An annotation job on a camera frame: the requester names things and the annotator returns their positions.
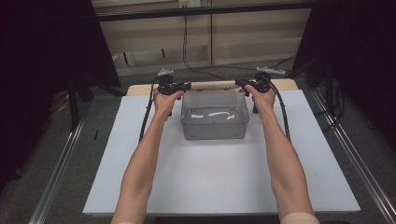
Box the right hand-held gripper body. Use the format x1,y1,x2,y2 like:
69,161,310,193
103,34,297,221
252,66,286,94

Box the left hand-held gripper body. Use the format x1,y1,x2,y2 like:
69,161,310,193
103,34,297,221
156,68,176,95

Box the transparent grey storage box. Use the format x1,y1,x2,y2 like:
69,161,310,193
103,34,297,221
179,89,250,141

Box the person's left hand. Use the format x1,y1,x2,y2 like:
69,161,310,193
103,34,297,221
151,87,186,119

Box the person's right hand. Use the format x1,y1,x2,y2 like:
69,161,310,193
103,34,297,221
244,84,276,116

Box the black metal stand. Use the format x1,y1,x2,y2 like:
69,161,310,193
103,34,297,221
65,73,95,133
322,54,344,117

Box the dark curtain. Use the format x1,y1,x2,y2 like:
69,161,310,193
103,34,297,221
292,0,396,152
0,0,121,189

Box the beige sleeve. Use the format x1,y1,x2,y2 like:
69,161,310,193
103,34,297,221
279,212,321,224

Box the black power cable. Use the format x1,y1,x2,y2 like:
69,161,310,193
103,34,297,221
181,7,227,81

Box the white wall socket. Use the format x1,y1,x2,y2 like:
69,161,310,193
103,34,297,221
178,0,202,8

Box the metal floor rail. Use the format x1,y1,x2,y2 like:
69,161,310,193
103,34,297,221
306,88,396,224
28,102,92,224

